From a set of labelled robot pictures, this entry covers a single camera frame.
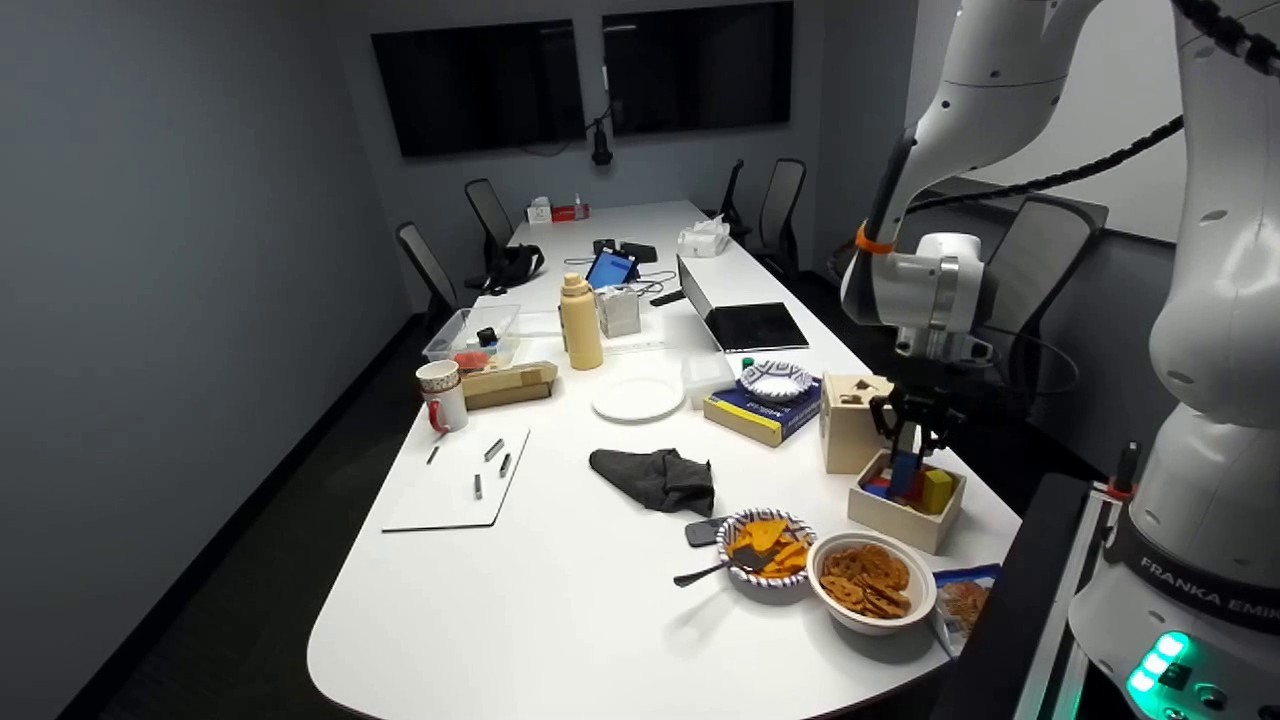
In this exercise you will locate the wooden shape sorter box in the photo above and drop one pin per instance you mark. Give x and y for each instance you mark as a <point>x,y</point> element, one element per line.
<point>847,420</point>

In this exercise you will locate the dark grey cloth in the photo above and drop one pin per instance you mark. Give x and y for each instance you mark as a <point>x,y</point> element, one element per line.
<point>661,480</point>

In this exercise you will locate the white jar with red lid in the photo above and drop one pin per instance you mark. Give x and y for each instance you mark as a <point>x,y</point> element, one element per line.
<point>443,393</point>

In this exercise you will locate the patterned bowl of orange snacks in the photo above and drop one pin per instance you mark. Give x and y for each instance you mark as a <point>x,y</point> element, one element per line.
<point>765,552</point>

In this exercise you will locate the wall monitor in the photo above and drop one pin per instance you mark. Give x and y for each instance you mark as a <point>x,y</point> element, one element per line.
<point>696,68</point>
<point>483,90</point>

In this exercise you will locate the small white patterned bowl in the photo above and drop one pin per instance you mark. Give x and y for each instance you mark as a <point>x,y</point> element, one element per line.
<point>778,383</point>

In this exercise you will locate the open wooden block tray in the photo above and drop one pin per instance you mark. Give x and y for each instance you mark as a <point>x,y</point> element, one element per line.
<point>923,514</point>

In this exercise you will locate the snack bag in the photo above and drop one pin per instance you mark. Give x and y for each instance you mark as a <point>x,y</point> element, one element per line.
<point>961,596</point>

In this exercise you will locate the white bowl of crackers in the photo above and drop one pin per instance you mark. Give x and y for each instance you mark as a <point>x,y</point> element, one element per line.
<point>870,580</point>

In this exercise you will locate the blue and yellow book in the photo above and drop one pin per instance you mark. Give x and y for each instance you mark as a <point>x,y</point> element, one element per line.
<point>752,418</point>

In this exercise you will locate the tan mustard bottle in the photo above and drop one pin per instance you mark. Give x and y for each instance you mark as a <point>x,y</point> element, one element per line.
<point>580,321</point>

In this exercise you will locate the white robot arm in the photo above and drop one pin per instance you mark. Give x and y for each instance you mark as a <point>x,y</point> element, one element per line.
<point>1182,615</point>

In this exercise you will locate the wooden tray box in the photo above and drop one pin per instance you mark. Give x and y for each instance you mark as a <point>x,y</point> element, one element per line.
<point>510,387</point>

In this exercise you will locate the right wall monitor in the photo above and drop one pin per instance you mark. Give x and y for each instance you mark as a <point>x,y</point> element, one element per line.
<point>696,68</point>

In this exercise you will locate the left wall monitor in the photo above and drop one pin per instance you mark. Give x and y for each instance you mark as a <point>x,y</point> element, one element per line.
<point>483,90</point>

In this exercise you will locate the white whiteboard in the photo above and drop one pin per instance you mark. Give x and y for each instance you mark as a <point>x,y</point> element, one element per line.
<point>454,480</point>

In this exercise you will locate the white round plate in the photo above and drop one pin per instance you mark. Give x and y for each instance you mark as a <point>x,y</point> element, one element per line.
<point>637,396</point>

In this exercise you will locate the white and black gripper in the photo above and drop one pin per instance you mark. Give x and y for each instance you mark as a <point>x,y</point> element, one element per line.
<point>931,296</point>

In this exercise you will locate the black laptop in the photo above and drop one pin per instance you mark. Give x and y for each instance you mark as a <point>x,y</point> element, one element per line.
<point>643,252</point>

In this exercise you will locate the black office chair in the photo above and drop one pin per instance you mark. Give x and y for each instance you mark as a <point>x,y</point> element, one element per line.
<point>774,237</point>

